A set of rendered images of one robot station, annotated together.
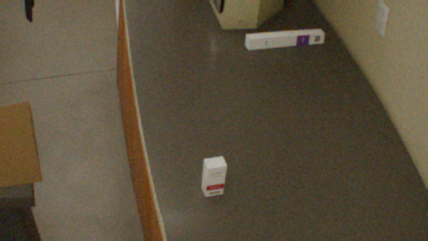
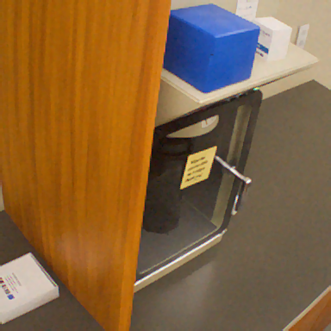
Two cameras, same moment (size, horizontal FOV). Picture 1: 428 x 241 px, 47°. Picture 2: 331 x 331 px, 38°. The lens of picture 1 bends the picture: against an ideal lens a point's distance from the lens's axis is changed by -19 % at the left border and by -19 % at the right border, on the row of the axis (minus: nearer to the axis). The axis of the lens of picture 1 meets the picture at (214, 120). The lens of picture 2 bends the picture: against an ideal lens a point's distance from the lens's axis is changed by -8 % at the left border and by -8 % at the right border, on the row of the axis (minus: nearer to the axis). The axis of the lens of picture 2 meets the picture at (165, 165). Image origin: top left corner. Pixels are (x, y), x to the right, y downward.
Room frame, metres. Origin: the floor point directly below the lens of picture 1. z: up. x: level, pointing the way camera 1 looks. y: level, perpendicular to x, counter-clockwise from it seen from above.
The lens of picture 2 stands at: (2.16, 0.67, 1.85)
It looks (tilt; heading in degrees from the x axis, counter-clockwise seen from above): 38 degrees down; 239
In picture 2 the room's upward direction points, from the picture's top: 9 degrees clockwise
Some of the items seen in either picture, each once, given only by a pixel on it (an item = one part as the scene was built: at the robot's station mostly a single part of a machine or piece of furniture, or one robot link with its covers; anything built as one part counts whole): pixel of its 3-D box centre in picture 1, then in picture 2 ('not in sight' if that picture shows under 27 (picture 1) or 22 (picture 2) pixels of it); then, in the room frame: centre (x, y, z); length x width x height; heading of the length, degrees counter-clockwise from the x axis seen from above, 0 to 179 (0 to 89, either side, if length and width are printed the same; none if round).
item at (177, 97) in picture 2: not in sight; (238, 85); (1.70, 0.10, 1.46); 0.32 x 0.12 x 0.10; 16
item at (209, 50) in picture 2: not in sight; (209, 45); (1.79, 0.13, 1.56); 0.10 x 0.10 x 0.09; 16
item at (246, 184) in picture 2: not in sight; (237, 190); (1.60, 0.05, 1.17); 0.05 x 0.03 x 0.10; 106
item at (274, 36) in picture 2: not in sight; (269, 38); (1.64, 0.08, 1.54); 0.05 x 0.05 x 0.06; 11
